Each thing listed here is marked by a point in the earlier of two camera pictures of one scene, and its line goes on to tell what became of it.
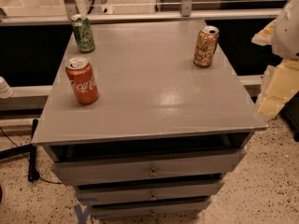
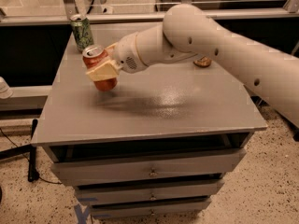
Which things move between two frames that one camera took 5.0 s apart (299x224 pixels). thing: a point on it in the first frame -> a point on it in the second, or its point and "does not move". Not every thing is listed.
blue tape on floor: [82, 215] does not move
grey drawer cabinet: [163, 134] does not move
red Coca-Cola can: [82, 80] -> [92, 56]
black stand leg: [30, 149] does not move
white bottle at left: [6, 91] does not move
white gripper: [287, 36] -> [127, 54]
